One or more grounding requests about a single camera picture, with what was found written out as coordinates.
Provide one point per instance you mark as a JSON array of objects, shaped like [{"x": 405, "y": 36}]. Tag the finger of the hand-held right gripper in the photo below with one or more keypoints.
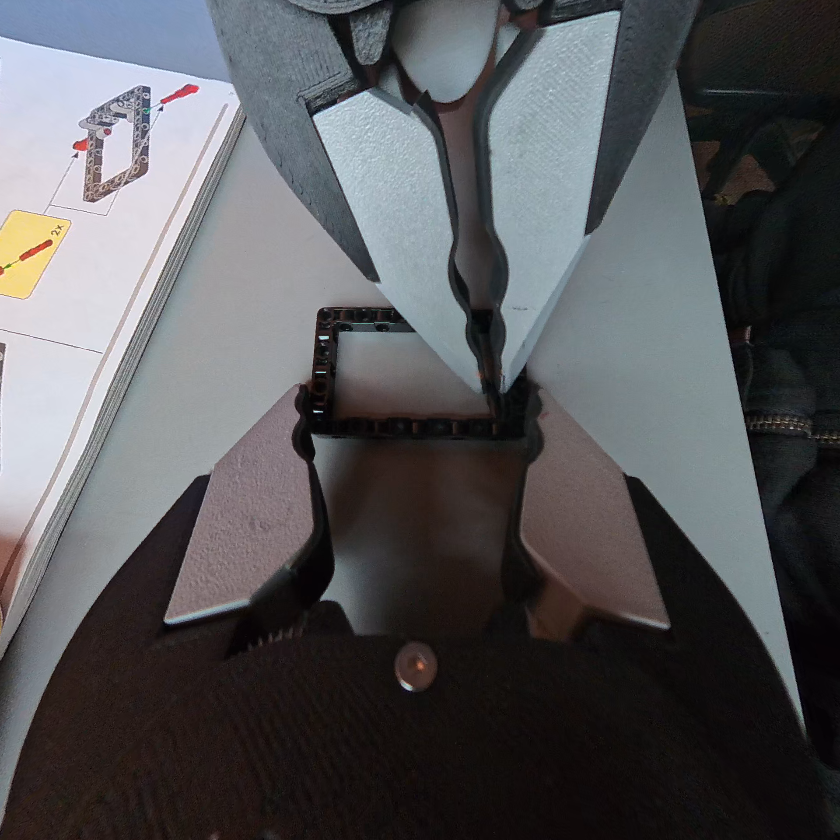
[
  {"x": 544, "y": 164},
  {"x": 387, "y": 197}
]

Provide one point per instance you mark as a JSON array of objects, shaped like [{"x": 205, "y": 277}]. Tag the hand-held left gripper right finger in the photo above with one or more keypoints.
[{"x": 584, "y": 525}]

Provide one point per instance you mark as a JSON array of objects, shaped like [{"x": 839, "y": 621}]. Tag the lego instruction booklet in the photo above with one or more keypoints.
[{"x": 85, "y": 328}]

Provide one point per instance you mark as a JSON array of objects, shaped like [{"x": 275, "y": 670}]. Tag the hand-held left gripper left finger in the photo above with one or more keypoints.
[{"x": 249, "y": 525}]

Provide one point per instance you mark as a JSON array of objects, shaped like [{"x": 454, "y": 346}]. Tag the black rectangular lego frame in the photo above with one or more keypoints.
[{"x": 325, "y": 367}]

